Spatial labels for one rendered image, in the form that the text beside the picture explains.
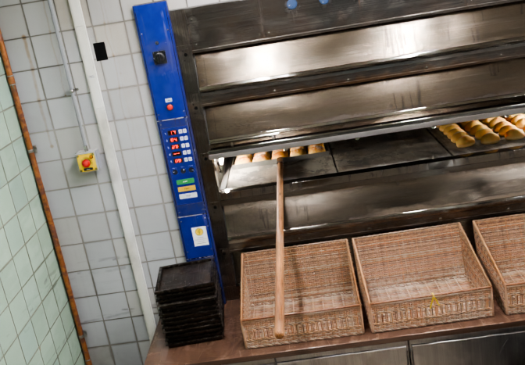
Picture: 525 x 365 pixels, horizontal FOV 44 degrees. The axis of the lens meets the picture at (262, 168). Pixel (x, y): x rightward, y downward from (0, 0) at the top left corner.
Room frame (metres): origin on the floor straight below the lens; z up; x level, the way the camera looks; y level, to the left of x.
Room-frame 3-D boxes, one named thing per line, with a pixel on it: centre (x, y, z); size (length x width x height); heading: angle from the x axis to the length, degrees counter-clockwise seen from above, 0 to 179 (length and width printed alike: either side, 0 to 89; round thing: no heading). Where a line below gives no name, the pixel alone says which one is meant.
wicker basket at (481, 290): (2.78, -0.65, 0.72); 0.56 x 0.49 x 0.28; 87
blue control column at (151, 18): (4.04, 0.33, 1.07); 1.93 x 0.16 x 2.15; 176
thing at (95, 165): (3.10, 0.84, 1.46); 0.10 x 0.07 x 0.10; 86
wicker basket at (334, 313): (2.82, -0.08, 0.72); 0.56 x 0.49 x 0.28; 86
